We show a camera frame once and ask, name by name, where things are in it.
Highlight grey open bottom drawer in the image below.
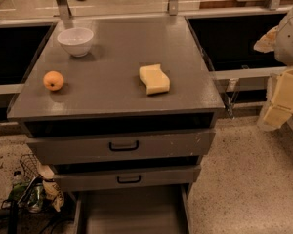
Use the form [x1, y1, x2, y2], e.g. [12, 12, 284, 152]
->
[74, 185, 192, 234]

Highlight orange fruit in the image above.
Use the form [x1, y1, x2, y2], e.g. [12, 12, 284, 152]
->
[43, 71, 64, 91]

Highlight grey middle drawer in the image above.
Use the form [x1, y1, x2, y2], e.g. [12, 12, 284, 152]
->
[54, 165, 201, 192]

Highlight white ceramic bowl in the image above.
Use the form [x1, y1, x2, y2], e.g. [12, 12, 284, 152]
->
[57, 27, 94, 57]

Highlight clear plastic bottle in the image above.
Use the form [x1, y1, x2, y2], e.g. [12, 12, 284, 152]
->
[12, 171, 23, 187]

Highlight grey metal post left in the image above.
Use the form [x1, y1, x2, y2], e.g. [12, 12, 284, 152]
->
[56, 0, 71, 20]

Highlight yellow sponge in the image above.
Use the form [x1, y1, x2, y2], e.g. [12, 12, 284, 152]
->
[139, 64, 170, 96]

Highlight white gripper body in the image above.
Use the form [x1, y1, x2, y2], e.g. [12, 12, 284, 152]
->
[274, 7, 293, 66]

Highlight grey drawer cabinet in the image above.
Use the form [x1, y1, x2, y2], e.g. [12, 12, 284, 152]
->
[6, 15, 226, 234]

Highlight cream printed bag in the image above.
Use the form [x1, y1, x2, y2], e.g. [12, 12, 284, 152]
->
[37, 163, 64, 212]

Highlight grey top drawer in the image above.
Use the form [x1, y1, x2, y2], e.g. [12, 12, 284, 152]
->
[27, 130, 216, 165]

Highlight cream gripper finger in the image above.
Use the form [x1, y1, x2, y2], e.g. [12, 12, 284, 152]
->
[257, 67, 293, 131]
[253, 26, 278, 53]

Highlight green snack bag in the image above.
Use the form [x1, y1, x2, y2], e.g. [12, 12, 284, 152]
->
[8, 183, 44, 214]

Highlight black wire basket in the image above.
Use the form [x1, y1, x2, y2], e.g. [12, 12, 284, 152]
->
[20, 154, 42, 181]

